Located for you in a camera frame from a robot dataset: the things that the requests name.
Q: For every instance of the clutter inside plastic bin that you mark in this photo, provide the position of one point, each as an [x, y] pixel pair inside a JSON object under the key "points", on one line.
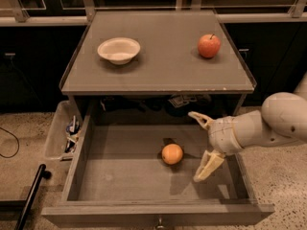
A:
{"points": [[72, 135]]}

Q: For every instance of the grey cabinet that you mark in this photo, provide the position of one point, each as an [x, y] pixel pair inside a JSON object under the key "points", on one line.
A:
{"points": [[167, 79]]}

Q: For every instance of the red apple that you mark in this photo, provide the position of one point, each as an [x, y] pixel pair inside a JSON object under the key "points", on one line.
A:
{"points": [[209, 45]]}

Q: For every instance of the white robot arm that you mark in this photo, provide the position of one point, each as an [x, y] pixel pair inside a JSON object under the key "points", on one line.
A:
{"points": [[281, 121]]}

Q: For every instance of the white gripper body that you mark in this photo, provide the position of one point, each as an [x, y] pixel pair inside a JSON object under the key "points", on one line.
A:
{"points": [[221, 134]]}

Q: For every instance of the black bar handle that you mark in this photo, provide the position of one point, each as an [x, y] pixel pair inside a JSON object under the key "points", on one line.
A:
{"points": [[40, 174]]}

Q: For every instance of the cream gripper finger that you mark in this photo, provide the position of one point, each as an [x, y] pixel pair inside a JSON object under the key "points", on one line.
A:
{"points": [[203, 120], [210, 162]]}

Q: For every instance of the metal railing frame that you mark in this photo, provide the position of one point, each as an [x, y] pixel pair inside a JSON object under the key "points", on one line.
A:
{"points": [[52, 12]]}

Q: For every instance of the open grey top drawer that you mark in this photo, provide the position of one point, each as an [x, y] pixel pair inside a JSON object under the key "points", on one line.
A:
{"points": [[117, 178]]}

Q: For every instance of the white paper bowl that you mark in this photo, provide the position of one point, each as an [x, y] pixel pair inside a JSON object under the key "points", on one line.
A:
{"points": [[119, 50]]}

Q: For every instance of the orange fruit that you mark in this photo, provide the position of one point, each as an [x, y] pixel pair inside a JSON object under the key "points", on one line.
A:
{"points": [[172, 154]]}

